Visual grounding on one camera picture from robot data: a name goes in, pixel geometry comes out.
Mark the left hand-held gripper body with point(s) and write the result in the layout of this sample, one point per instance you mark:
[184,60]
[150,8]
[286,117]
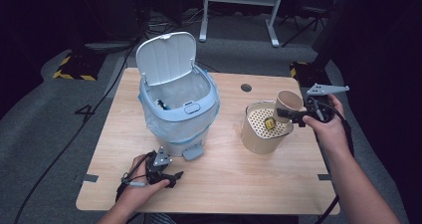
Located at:
[157,167]

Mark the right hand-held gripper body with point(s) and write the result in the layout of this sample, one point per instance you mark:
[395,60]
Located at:
[323,108]

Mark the brown paper cup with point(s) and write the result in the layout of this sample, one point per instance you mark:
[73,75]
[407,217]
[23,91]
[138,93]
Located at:
[288,101]

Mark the beige container with perforated strainer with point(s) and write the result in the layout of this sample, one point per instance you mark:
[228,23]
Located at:
[258,141]

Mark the light blue pedal trash bin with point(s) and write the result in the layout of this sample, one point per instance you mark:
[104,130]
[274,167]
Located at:
[166,58]

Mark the person's right hand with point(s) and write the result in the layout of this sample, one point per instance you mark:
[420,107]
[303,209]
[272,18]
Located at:
[331,134]

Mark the person's left hand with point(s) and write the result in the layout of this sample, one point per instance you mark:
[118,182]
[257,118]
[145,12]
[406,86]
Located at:
[139,192]

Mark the black yellow striped stand base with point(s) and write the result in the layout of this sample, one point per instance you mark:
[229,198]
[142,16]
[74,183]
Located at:
[78,68]
[305,74]

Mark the clear plastic bin liner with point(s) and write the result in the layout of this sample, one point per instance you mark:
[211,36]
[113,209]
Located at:
[175,127]

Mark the grey tape strip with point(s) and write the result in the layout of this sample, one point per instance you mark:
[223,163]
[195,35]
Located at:
[90,178]
[324,177]

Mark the black tripod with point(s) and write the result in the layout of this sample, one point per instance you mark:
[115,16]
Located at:
[308,20]

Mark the flat grey stand foot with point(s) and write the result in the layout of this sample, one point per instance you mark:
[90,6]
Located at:
[107,46]

